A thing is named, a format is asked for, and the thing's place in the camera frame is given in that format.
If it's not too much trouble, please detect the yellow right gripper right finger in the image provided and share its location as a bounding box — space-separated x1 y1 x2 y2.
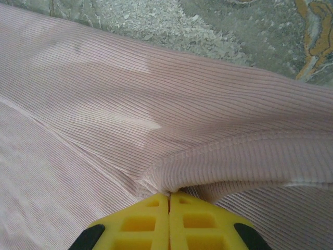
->
169 191 273 250

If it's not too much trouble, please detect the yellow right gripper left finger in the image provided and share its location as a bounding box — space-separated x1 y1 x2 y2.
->
68 193 170 250

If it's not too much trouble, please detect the pink ribbed tank top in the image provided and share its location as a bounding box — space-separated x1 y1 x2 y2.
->
0 4 333 250

